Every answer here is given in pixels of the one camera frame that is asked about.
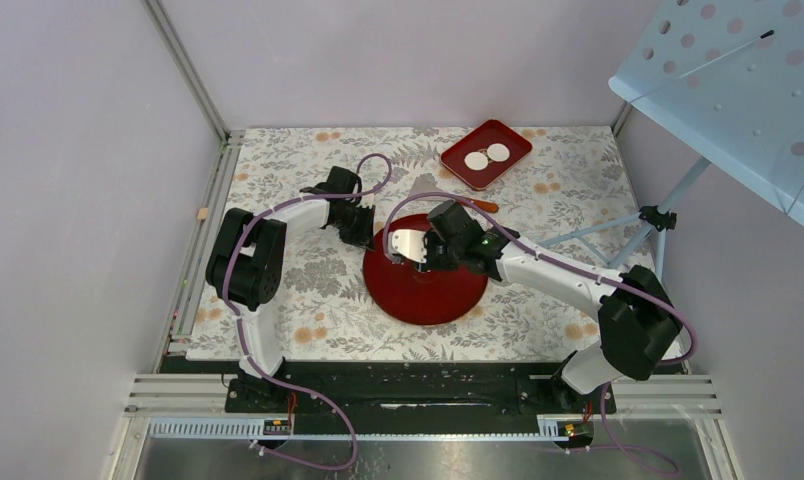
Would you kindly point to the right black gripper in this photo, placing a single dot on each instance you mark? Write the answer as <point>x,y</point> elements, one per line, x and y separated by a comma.
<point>432,239</point>

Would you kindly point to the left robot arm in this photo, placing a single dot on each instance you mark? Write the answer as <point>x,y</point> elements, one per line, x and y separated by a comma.
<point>248,262</point>

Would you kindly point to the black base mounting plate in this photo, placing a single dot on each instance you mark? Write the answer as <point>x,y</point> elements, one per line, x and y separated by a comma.
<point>476,399</point>

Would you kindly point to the floral patterned table mat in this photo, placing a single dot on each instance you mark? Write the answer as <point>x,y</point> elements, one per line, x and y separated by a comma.
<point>572,188</point>

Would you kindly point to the light blue perforated panel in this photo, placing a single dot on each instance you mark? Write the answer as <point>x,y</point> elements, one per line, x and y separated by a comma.
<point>727,79</point>

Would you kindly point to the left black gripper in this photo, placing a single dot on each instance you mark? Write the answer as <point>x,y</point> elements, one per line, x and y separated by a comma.
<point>365,237</point>

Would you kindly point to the left round dumpling wrapper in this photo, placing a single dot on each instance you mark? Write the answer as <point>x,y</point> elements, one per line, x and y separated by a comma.
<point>476,161</point>

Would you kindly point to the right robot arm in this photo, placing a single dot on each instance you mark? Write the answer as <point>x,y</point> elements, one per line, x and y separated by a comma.
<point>636,319</point>

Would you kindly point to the round dumpling wrapper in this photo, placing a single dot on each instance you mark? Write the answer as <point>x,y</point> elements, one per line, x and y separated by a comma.
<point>498,152</point>
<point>476,161</point>

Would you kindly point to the round red tray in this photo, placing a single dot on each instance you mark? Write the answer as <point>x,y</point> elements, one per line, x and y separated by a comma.
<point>423,299</point>

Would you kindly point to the scraper with orange handle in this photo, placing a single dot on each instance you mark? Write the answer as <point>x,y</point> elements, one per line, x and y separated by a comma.
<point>425,187</point>

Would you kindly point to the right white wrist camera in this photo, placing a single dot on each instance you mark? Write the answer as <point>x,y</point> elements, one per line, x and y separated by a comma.
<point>408,244</point>

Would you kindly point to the red rectangular tray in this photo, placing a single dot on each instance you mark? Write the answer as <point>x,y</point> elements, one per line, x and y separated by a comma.
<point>490,132</point>

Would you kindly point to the right round dumpling wrapper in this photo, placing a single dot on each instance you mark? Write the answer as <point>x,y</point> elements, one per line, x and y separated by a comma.
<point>498,152</point>

